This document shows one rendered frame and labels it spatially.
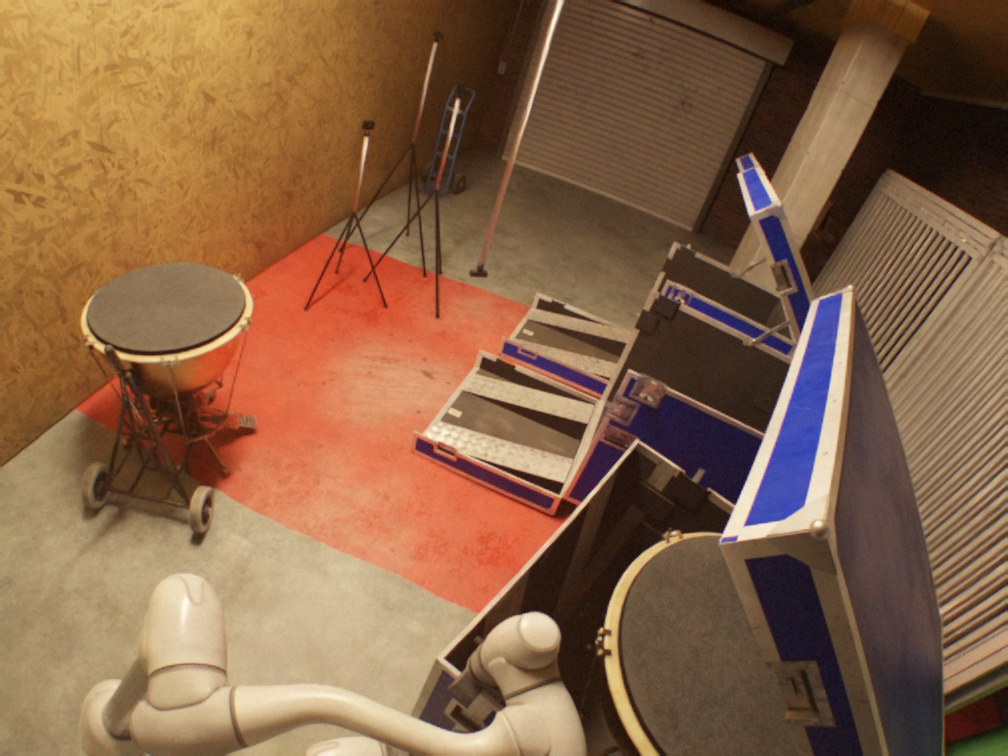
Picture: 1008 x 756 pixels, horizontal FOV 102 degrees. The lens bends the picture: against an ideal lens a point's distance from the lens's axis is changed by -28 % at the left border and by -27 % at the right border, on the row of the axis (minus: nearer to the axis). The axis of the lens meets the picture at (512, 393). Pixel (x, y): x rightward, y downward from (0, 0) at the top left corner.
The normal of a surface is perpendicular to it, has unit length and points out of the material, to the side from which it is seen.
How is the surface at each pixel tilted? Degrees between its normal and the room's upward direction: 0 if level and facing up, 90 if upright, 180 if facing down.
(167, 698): 20
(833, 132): 90
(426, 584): 0
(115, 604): 0
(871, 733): 90
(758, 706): 0
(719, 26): 90
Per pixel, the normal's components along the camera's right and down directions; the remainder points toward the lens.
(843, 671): -0.56, 0.40
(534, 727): 0.01, -0.61
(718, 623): 0.27, -0.74
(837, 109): -0.25, 0.56
